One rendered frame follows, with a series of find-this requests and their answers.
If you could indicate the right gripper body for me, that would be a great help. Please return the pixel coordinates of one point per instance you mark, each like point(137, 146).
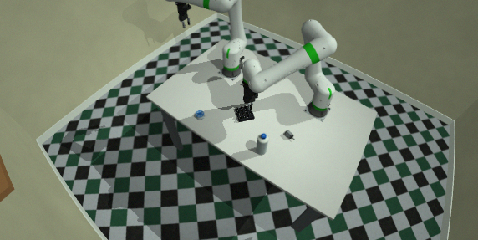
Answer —
point(182, 10)

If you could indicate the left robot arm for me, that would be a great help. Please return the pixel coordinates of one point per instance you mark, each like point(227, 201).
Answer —
point(318, 45)

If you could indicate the black knob panel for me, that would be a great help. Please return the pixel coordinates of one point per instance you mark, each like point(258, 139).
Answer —
point(244, 114)

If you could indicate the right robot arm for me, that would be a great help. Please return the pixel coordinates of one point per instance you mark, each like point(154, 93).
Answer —
point(231, 52)

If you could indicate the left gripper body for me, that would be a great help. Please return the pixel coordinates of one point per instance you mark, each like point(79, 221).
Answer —
point(249, 96)

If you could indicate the grey bottle with blue cap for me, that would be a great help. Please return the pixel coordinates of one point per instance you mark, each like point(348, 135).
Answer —
point(262, 141)

